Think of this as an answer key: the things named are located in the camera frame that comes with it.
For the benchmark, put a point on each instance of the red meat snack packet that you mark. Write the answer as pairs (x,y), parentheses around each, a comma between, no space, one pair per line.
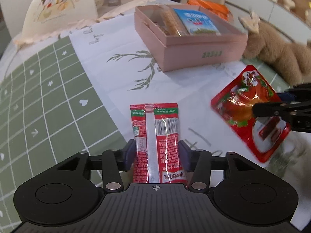
(240,111)

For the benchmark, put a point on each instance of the white paper sheet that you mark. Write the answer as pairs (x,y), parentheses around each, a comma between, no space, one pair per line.
(116,77)

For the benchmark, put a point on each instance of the beige mesh food cover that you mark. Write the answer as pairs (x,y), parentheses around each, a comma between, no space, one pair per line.
(60,7)

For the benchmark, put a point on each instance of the brown plush toy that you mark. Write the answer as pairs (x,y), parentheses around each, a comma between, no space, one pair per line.
(272,51)

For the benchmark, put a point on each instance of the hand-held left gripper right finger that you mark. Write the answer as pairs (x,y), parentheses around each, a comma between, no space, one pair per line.
(184,155)

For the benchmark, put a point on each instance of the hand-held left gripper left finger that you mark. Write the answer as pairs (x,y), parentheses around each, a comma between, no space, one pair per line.
(130,155)

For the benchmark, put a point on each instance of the orange plastic bag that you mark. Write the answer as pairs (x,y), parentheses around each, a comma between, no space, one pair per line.
(211,6)

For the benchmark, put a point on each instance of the green checked tablecloth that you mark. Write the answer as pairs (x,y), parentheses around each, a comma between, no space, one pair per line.
(48,102)

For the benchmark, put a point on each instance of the pink cardboard box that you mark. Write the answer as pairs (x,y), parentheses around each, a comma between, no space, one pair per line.
(194,51)

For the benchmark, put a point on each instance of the blue milk packet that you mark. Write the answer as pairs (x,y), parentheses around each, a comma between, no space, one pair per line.
(196,21)

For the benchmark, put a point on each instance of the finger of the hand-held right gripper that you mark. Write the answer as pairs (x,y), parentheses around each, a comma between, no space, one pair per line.
(301,92)
(267,108)

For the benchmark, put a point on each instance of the red sachet packet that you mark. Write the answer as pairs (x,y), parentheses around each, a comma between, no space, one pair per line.
(167,131)

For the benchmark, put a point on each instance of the long fried snack stick packet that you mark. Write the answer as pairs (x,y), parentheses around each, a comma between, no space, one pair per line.
(171,20)

